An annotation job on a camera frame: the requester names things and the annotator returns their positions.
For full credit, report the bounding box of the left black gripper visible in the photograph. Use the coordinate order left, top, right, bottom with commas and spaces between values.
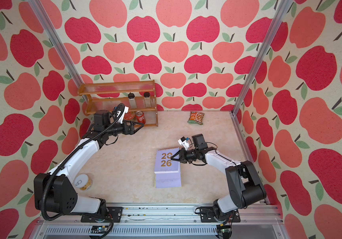
105, 118, 144, 136

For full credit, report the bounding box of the purple 2026 calendar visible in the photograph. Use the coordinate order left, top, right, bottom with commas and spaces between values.
154, 147, 182, 189

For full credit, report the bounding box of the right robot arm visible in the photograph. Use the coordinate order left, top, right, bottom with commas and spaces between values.
171, 134, 267, 222

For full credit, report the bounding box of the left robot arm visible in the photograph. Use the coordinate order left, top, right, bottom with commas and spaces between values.
34, 103, 144, 223

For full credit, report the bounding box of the red soda can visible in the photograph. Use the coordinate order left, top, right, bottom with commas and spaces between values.
135, 111, 146, 124

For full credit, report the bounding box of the flat red tin can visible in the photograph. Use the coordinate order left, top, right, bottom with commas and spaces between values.
124, 112, 136, 121

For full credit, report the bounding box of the left glass spice jar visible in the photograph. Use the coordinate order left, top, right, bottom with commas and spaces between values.
128, 93, 137, 109

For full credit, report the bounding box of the glass spice jar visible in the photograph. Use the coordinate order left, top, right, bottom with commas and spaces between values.
144, 92, 152, 108
128, 93, 137, 109

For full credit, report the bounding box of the wooden spice rack shelf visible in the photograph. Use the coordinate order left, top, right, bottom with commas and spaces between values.
78, 80, 159, 126

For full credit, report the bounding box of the right glass spice jar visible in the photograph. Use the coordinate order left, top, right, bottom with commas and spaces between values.
144, 92, 152, 108

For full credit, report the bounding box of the green orange snack packet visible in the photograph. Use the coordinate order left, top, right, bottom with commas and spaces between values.
187, 112, 205, 125

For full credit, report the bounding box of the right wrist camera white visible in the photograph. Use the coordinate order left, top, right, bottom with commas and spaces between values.
178, 137, 192, 150

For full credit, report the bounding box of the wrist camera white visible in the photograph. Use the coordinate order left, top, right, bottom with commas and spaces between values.
117, 106, 129, 123
178, 137, 192, 150

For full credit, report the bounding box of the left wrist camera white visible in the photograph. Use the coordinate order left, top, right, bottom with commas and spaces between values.
117, 106, 129, 123

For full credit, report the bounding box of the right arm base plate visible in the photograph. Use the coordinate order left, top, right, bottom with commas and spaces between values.
194, 206, 241, 224

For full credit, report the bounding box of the aluminium front rail frame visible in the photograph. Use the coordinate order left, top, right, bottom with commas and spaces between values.
27, 203, 289, 239

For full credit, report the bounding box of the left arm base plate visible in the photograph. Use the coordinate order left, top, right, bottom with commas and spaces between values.
81, 206, 123, 223

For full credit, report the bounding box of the left aluminium corner post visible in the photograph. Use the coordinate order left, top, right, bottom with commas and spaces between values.
28, 0, 83, 88

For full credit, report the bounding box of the aluminium corner post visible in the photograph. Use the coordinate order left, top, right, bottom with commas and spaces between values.
28, 0, 83, 88
231, 0, 293, 118

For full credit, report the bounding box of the right aluminium corner post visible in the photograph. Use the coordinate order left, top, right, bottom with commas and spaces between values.
231, 0, 293, 118

